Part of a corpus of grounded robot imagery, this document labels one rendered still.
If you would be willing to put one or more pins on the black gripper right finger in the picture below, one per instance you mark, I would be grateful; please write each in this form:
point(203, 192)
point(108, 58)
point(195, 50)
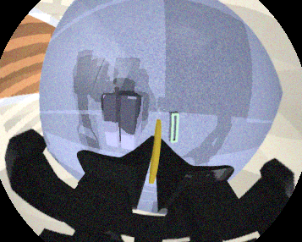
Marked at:
point(173, 174)

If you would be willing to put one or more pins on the gold coin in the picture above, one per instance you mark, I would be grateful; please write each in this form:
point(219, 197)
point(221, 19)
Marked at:
point(156, 151)

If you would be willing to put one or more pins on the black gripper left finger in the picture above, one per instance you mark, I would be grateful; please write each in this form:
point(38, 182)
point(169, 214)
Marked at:
point(129, 170)

